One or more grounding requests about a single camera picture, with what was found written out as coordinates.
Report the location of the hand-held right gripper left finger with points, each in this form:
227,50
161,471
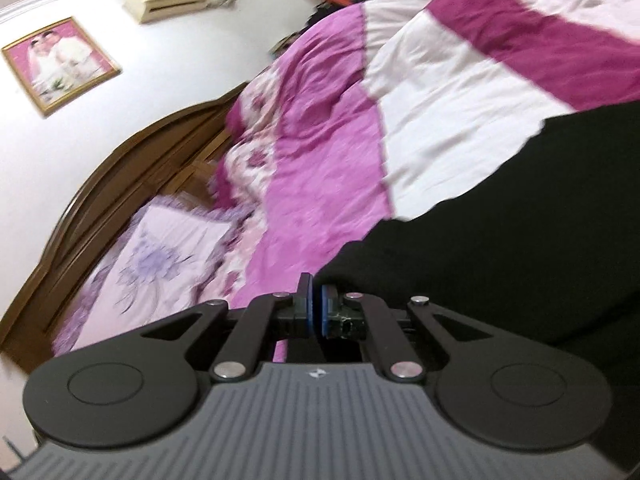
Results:
306,310

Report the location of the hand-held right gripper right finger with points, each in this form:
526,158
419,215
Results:
327,310

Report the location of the black knit cardigan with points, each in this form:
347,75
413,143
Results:
500,240

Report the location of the floral lilac pillow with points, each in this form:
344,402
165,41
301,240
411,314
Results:
160,255

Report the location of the pink and white floral quilt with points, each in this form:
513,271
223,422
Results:
325,135

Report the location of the brown wooden headboard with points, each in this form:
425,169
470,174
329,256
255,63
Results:
125,185

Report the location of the cream wall air conditioner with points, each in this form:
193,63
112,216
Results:
165,0

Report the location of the gold framed wall photo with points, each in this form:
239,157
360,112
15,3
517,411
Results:
60,62

